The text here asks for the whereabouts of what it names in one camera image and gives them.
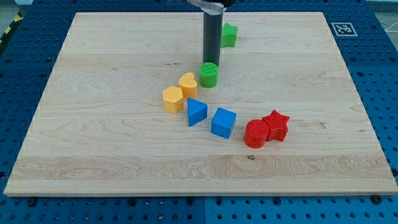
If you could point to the green star block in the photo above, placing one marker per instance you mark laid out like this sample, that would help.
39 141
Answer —
229 35

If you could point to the red star block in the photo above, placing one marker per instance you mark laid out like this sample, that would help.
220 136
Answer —
278 126

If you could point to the blue triangle block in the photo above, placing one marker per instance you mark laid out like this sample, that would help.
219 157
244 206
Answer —
197 111

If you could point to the blue cube block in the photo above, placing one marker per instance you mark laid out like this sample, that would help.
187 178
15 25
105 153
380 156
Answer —
222 123

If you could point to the yellow hexagon block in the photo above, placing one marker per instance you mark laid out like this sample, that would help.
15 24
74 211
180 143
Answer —
173 99

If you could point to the yellow heart block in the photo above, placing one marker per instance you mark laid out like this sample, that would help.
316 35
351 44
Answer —
189 85

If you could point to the green cylinder block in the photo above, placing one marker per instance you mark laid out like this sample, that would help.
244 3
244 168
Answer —
208 75

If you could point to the red cylinder block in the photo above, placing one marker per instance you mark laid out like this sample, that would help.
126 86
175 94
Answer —
256 133

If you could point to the wooden board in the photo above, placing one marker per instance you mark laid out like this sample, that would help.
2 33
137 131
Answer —
101 130

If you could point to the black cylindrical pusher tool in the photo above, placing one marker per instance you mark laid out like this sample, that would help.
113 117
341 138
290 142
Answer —
212 32

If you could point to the white fiducial marker tag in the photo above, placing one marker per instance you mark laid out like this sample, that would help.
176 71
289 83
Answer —
344 29

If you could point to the silver tool mount clamp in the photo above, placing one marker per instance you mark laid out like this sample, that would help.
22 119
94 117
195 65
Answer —
212 8

